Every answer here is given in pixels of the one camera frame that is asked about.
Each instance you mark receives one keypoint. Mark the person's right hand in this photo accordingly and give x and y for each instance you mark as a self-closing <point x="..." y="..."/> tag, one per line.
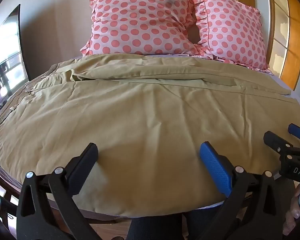
<point x="294" y="212"/>

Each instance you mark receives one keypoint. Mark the small pink polka dot pillow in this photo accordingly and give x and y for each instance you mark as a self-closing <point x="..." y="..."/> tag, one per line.
<point x="230" y="30"/>

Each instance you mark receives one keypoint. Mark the large pink polka dot pillow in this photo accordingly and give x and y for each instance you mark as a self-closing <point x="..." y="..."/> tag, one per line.
<point x="137" y="17"/>

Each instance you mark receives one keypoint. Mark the flat screen television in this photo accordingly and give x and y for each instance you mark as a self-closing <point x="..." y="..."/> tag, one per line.
<point x="7" y="62"/>

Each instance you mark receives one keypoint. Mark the wooden door with glass panels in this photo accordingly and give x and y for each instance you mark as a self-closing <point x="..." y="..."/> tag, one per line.
<point x="292" y="30"/>

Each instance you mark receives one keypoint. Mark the olive green duvet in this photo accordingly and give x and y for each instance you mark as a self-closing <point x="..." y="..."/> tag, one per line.
<point x="130" y="120"/>

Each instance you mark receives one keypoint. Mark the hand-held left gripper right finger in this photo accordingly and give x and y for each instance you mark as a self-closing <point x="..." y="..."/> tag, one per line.
<point x="215" y="168"/>

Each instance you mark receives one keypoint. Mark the person's left leg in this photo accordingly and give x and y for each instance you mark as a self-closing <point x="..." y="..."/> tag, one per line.
<point x="152" y="227"/>

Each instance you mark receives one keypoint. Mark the person's leg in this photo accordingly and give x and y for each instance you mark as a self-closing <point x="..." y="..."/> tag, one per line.
<point x="205" y="226"/>
<point x="152" y="227"/>

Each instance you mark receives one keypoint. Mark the person's right leg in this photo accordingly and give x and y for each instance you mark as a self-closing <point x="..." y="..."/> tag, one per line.
<point x="205" y="226"/>

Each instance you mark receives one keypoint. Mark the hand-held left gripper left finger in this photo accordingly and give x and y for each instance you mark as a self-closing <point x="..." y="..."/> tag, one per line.
<point x="83" y="163"/>

